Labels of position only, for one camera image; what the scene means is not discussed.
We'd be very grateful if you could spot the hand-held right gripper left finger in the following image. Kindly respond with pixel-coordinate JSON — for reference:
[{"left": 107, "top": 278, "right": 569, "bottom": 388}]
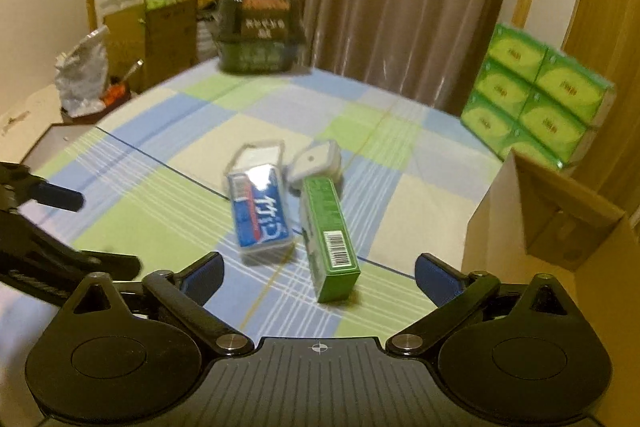
[{"left": 60, "top": 251, "right": 256, "bottom": 358}]

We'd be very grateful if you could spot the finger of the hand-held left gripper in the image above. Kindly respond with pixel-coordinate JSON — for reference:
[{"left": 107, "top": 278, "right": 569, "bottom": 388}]
[
  {"left": 0, "top": 209, "right": 142, "bottom": 283},
  {"left": 0, "top": 161, "right": 85, "bottom": 212}
]

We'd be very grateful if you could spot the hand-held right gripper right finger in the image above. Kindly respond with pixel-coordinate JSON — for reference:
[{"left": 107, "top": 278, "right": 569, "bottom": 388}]
[{"left": 385, "top": 252, "right": 583, "bottom": 358}]

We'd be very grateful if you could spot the cardboard box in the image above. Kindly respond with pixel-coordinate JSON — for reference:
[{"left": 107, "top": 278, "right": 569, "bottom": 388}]
[{"left": 460, "top": 147, "right": 640, "bottom": 408}]

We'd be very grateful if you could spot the clear plastic box blue label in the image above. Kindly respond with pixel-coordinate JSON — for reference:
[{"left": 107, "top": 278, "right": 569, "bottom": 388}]
[{"left": 224, "top": 141, "right": 295, "bottom": 264}]

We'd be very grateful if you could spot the green and white carton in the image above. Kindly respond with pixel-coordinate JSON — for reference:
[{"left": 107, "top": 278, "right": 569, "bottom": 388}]
[{"left": 299, "top": 176, "right": 362, "bottom": 304}]

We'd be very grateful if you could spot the clear plastic container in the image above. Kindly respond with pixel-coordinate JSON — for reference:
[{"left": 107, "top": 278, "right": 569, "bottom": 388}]
[{"left": 286, "top": 142, "right": 347, "bottom": 188}]

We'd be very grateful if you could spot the plaid tablecloth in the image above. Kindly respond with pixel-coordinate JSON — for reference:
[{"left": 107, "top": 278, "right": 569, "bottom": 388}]
[{"left": 0, "top": 56, "right": 506, "bottom": 408}]

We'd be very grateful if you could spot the crumpled silver plastic bag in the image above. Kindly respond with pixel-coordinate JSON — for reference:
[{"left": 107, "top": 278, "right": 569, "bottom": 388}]
[{"left": 54, "top": 26, "right": 112, "bottom": 118}]

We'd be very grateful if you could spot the metal utensil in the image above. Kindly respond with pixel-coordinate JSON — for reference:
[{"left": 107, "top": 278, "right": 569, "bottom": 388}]
[{"left": 120, "top": 59, "right": 146, "bottom": 82}]

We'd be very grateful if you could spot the brown cardboard carton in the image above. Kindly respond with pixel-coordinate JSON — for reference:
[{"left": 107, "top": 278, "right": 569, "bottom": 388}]
[
  {"left": 85, "top": 0, "right": 148, "bottom": 90},
  {"left": 142, "top": 0, "right": 201, "bottom": 80}
]

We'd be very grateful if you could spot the stack of green tissue packs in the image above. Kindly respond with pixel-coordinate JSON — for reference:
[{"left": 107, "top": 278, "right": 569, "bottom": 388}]
[{"left": 460, "top": 22, "right": 617, "bottom": 172}]

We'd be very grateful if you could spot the white plastic bucket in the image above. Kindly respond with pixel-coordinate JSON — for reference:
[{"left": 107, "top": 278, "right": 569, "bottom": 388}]
[{"left": 197, "top": 12, "right": 221, "bottom": 58}]

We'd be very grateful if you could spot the dark green plastic basket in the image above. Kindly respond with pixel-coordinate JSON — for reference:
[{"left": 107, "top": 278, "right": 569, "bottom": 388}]
[{"left": 214, "top": 0, "right": 309, "bottom": 75}]

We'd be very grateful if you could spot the dark printed packet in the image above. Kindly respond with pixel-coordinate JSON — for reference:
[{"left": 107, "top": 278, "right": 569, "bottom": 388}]
[{"left": 240, "top": 0, "right": 296, "bottom": 42}]

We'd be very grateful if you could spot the wooden slat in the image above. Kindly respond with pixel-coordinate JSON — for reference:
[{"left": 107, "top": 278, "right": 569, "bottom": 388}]
[{"left": 514, "top": 0, "right": 535, "bottom": 28}]

